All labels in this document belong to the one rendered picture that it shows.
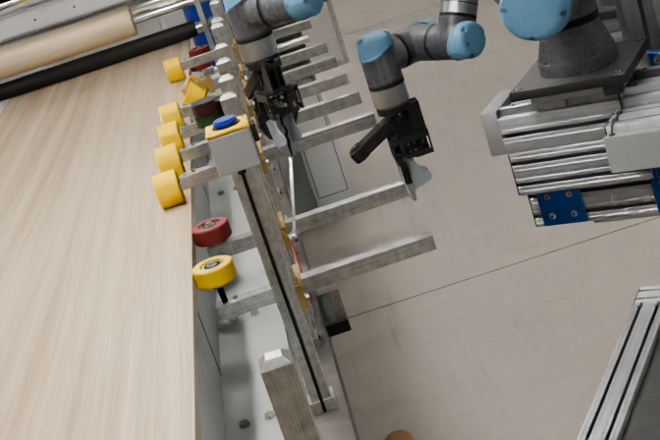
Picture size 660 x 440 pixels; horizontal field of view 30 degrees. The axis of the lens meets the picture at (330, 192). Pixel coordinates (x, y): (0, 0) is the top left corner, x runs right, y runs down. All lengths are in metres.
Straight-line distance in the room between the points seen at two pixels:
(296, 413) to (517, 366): 2.34
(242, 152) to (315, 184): 3.25
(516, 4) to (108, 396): 0.95
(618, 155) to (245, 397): 0.86
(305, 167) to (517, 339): 1.71
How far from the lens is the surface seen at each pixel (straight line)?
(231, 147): 1.93
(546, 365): 3.56
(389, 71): 2.50
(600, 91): 2.34
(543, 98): 2.37
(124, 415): 1.88
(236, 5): 2.42
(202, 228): 2.58
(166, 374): 1.96
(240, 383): 2.52
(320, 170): 5.16
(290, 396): 1.28
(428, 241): 2.36
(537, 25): 2.18
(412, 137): 2.53
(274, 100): 2.44
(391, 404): 3.59
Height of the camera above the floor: 1.65
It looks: 17 degrees down
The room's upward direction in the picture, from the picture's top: 18 degrees counter-clockwise
